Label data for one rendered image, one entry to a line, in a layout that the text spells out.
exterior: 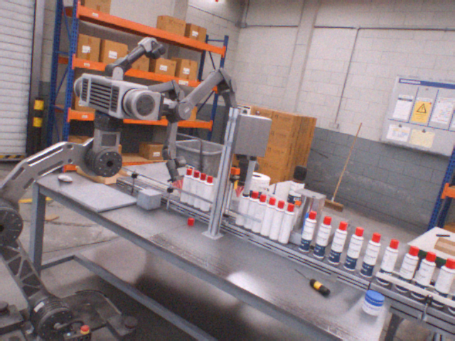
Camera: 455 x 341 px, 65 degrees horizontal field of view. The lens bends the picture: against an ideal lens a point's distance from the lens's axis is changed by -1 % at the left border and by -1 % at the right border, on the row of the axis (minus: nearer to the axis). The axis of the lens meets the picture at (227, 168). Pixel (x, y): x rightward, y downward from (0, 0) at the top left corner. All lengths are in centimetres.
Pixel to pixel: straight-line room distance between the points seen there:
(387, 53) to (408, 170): 187
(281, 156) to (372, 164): 166
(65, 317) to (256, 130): 131
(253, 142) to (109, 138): 70
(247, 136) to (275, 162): 371
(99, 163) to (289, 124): 388
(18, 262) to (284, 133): 411
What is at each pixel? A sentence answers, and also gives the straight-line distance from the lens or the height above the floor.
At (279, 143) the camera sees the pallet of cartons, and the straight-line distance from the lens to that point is 536.
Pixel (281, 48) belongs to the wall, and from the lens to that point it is 742.
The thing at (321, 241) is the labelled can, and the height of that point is 97.
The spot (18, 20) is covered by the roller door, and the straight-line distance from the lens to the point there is 577.
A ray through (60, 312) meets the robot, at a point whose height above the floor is 40.
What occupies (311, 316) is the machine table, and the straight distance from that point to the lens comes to 145.
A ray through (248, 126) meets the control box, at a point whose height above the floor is 143.
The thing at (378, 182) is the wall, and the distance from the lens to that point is 626.
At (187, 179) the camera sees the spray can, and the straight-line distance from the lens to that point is 210.
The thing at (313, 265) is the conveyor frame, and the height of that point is 85.
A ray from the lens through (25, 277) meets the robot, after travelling 204.
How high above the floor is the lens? 158
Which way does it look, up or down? 12 degrees down
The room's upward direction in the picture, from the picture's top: 11 degrees clockwise
